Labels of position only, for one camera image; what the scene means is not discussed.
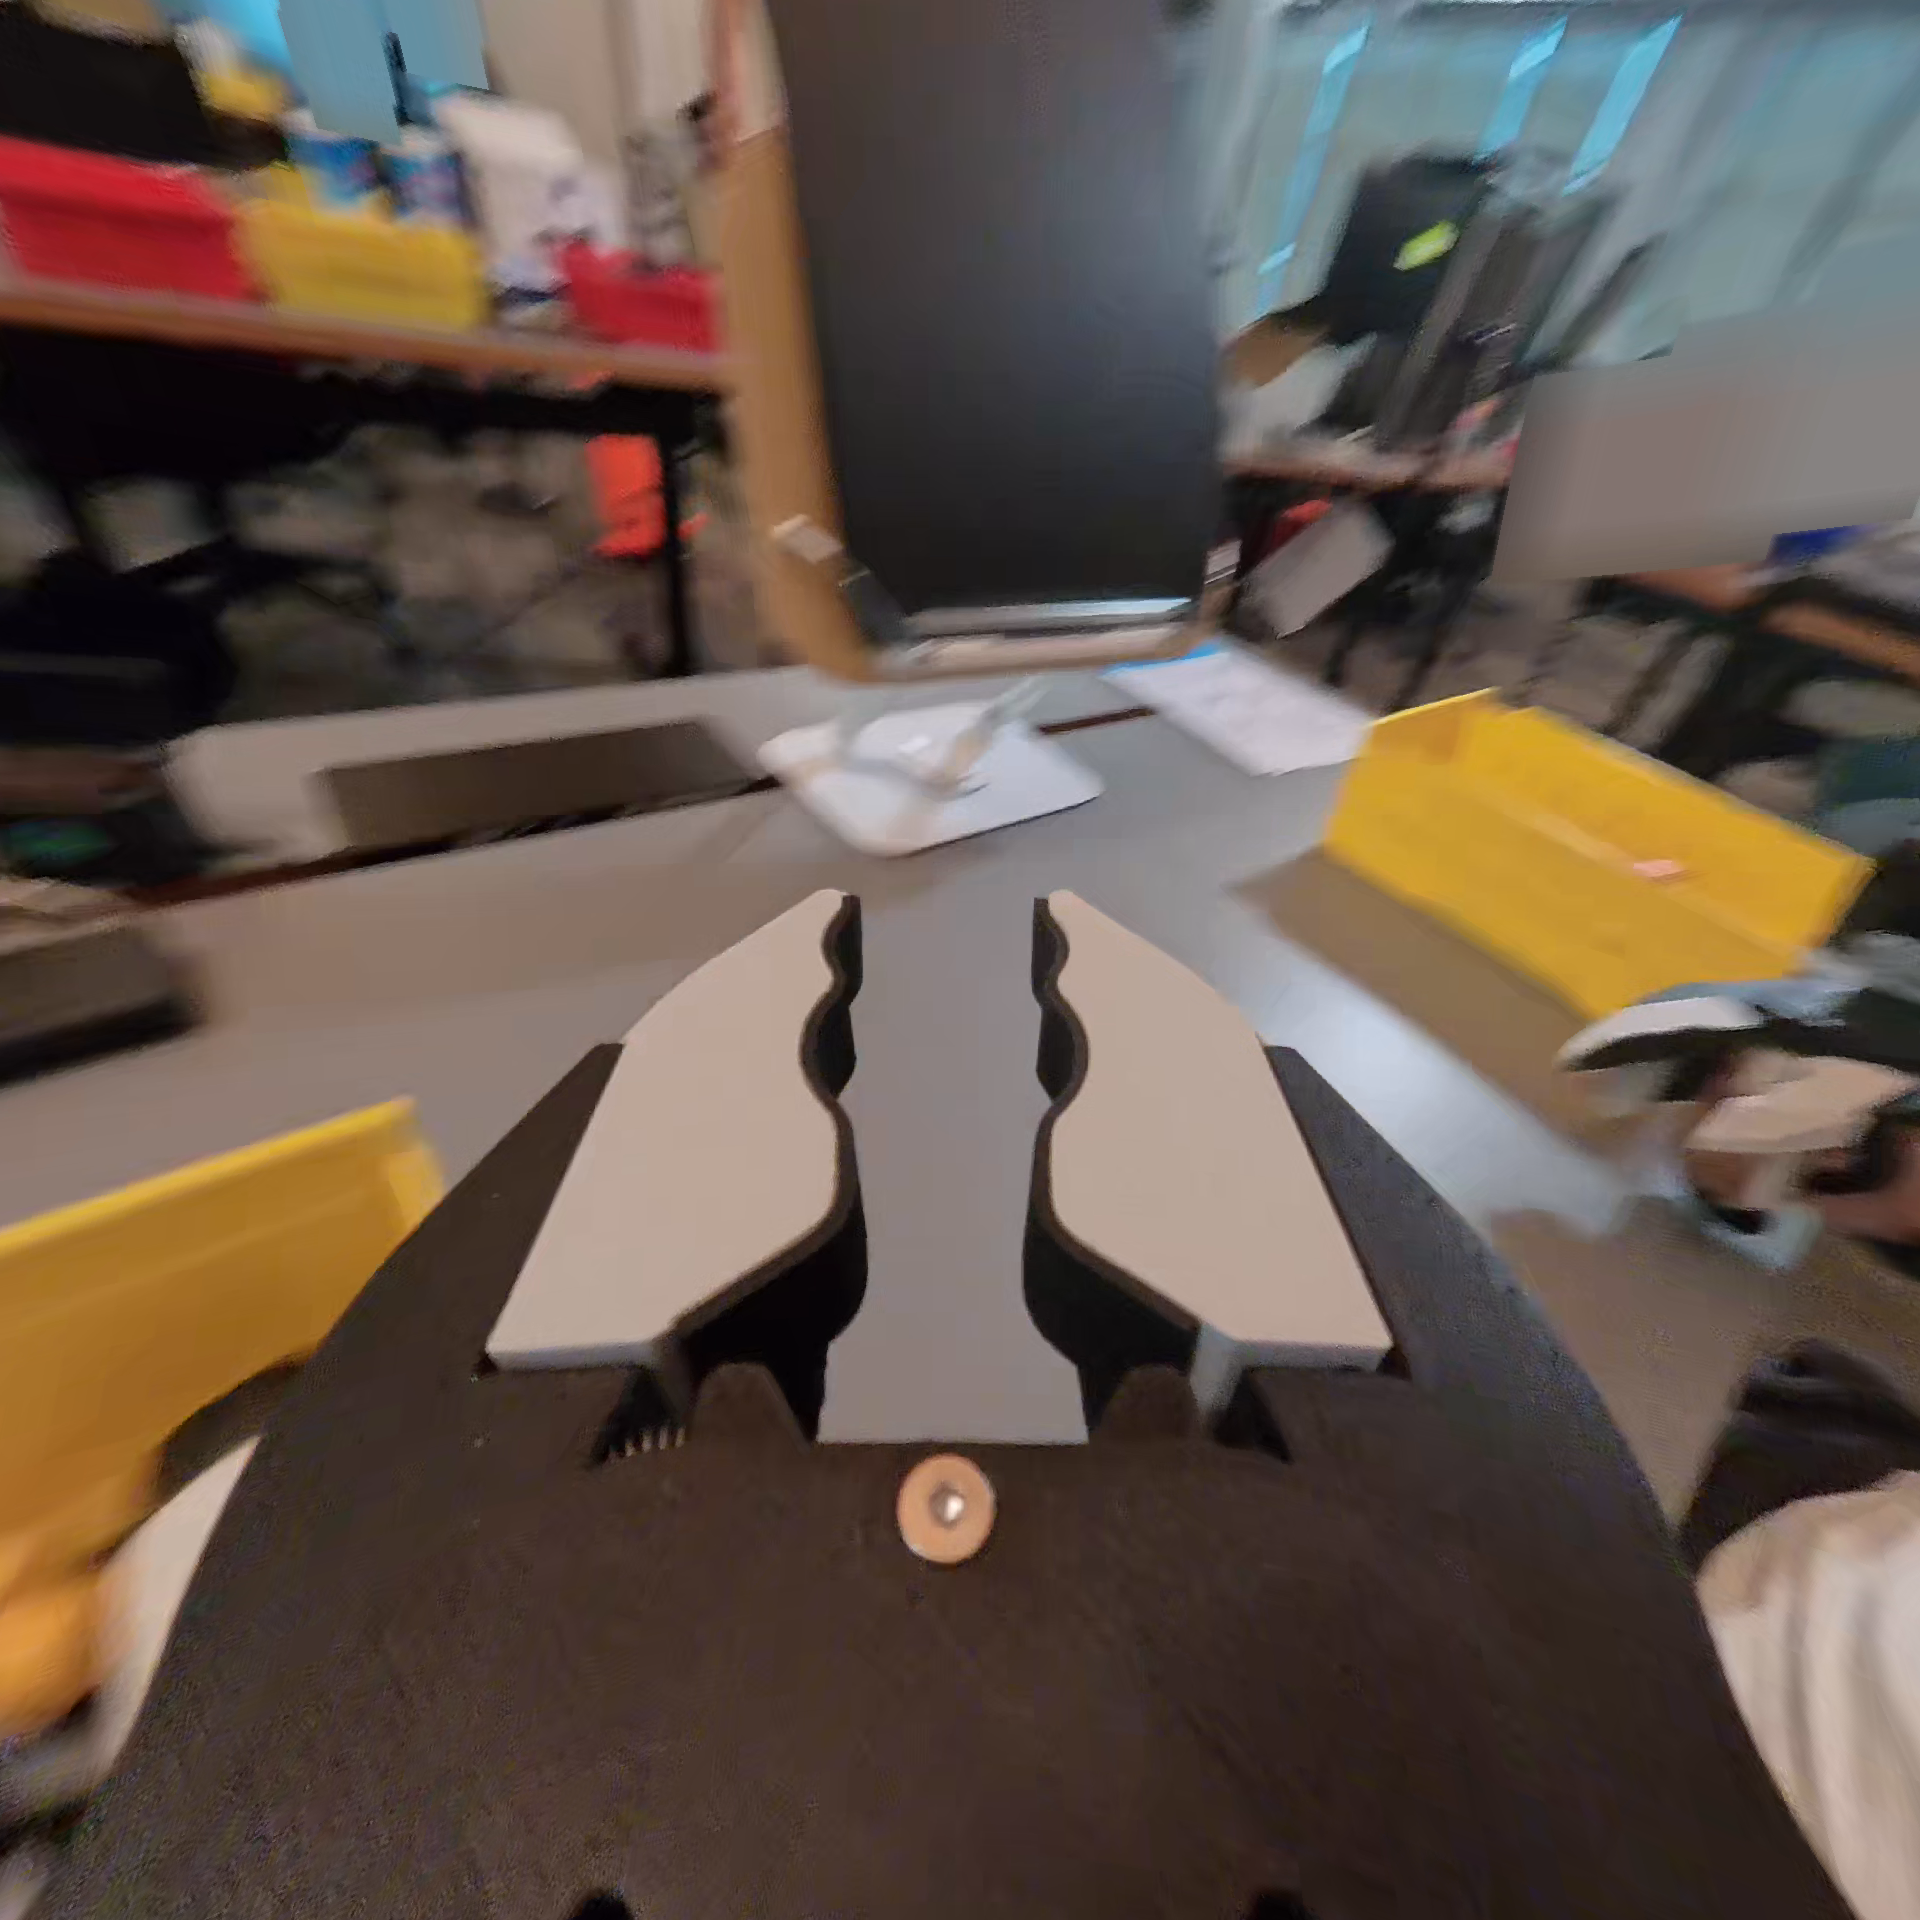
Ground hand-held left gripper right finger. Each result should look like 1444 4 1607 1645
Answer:
1022 888 1398 1434

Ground black desk mat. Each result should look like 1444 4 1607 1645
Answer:
315 721 767 857

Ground person's dark green jacket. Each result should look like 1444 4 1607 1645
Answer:
1679 1342 1920 1564

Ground person's white shirt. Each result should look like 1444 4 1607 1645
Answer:
1695 1477 1920 1920

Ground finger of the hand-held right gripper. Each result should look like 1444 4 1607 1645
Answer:
1558 988 1771 1077
1684 1077 1895 1160

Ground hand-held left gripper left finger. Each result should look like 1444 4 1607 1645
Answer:
482 888 872 1434

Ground black board with wooden back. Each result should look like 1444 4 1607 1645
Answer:
719 0 1247 684

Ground grey desk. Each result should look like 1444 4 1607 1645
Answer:
0 660 1802 1517

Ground background wooden desk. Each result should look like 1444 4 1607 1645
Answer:
0 277 738 677

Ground blue and white paper sheet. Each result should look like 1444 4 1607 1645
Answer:
1102 650 1375 780

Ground yellow plastic bin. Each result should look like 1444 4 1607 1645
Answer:
0 1098 447 1750
1324 687 1878 1022

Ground red plastic bin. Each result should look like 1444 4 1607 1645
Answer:
0 135 249 302
564 245 722 354

